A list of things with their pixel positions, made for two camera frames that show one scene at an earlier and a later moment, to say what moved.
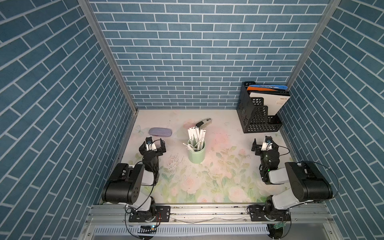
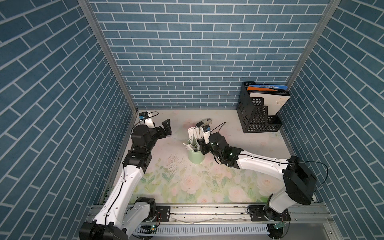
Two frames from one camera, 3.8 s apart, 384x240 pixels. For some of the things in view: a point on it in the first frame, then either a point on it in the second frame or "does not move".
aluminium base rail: (208, 215) does not move
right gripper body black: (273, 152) to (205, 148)
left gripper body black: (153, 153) to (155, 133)
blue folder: (270, 86) does not move
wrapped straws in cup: (196, 137) does not move
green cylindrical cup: (198, 155) does not move
